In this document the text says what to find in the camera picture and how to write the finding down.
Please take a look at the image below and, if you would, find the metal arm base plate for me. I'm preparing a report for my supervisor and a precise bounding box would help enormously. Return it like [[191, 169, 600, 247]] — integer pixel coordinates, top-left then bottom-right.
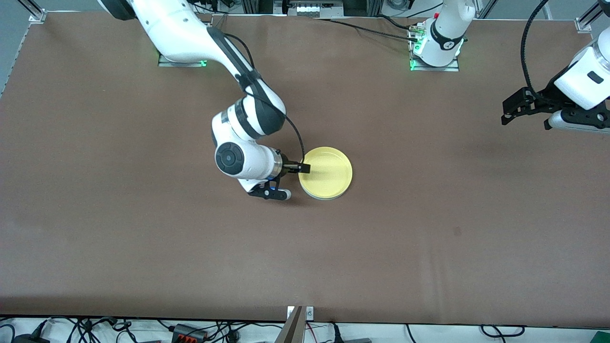
[[158, 53, 208, 68], [409, 24, 461, 73]]

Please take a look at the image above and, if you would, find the black looped floor cable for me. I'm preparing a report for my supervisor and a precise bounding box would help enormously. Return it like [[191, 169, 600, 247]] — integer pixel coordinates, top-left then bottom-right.
[[480, 324, 526, 339]]

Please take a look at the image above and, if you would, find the pale green plate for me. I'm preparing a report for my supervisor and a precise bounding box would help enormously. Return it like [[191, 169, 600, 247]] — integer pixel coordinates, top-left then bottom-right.
[[302, 188, 352, 202]]

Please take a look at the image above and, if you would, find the aluminium corner bracket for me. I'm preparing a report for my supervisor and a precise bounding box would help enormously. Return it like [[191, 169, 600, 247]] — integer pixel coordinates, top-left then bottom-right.
[[19, 0, 47, 24], [574, 0, 610, 33]]

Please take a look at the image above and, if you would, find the metal bracket with white connectors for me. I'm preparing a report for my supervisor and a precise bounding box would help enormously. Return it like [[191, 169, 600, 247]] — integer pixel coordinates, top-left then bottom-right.
[[274, 0, 344, 18]]

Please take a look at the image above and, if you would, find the short black table cable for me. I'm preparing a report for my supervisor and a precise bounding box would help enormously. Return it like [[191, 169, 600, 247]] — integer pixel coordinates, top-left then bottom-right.
[[374, 13, 415, 31]]

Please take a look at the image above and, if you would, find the long black table cable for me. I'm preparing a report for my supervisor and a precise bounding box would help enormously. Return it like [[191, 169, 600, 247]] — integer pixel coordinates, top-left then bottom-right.
[[315, 17, 420, 43]]

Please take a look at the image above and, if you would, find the yellow plate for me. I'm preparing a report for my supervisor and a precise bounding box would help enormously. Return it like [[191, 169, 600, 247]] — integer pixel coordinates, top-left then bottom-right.
[[298, 146, 354, 201]]

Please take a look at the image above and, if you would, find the black orange power adapter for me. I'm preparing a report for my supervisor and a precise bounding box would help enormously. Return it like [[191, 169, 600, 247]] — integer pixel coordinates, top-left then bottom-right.
[[171, 323, 209, 343]]

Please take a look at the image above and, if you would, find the brown wooden beam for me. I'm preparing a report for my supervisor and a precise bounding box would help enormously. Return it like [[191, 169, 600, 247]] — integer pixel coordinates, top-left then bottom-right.
[[275, 306, 307, 343]]

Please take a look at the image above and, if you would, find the perforated metal table rail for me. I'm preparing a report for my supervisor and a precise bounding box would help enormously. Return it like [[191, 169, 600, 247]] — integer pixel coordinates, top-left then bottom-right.
[[0, 21, 34, 99]]

